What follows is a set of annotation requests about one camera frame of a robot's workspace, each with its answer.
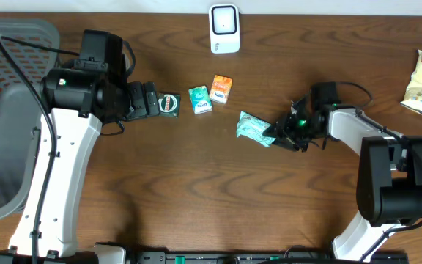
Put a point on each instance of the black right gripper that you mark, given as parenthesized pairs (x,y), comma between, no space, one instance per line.
(282,127)

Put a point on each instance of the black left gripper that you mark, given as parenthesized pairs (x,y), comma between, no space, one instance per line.
(138,92)

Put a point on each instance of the green Zam-Buk box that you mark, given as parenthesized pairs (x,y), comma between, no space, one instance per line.
(169,104)

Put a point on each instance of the teal wrapper pack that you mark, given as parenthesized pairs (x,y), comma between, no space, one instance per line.
(253,128)

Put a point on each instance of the teal tissue pack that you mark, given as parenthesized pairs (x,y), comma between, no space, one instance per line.
(200,100)

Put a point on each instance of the orange tissue pack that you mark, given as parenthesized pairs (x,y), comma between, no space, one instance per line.
(220,89)

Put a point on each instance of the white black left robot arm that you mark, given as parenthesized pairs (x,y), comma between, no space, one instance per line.
(75,103)

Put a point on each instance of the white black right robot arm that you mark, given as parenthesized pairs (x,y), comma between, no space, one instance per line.
(389,183)

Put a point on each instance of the white barcode scanner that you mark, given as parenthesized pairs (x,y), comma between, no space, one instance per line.
(224,21)

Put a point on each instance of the grey plastic mesh basket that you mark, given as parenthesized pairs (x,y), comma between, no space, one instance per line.
(27,41)

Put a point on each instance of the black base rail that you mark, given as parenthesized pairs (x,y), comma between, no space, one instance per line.
(292,256)

